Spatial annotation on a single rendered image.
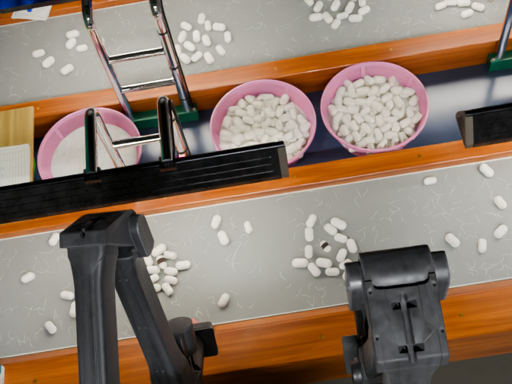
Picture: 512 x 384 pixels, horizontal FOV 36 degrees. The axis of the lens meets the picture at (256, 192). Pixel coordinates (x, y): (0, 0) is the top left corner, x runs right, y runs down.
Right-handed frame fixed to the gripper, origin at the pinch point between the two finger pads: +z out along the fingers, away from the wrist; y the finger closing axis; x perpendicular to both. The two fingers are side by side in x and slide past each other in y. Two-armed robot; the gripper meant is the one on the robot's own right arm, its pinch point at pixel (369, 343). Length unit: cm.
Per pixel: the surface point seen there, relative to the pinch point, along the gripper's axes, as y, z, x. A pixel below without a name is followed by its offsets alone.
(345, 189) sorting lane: -2, 44, -29
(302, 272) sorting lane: 10.4, 34.7, -11.6
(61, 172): 68, 51, -43
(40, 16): 74, 71, -89
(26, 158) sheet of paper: 75, 48, -47
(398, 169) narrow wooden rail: -15, 42, -32
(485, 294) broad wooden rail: -28.0, 27.3, -2.6
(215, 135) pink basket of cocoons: 28, 51, -47
